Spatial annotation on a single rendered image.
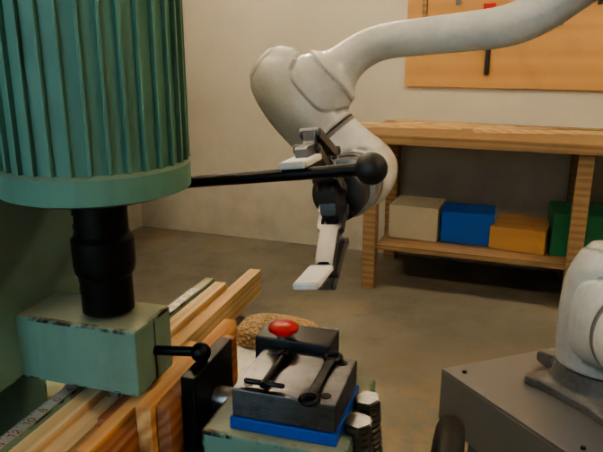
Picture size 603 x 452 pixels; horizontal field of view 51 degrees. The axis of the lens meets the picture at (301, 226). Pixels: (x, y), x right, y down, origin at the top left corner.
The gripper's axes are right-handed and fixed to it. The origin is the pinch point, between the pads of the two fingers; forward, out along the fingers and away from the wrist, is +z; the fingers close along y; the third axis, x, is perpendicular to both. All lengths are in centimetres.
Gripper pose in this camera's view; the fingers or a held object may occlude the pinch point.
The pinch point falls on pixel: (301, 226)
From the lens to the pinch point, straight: 70.8
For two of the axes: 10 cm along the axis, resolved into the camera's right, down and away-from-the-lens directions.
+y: -1.1, -9.7, -2.3
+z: -3.0, 2.6, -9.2
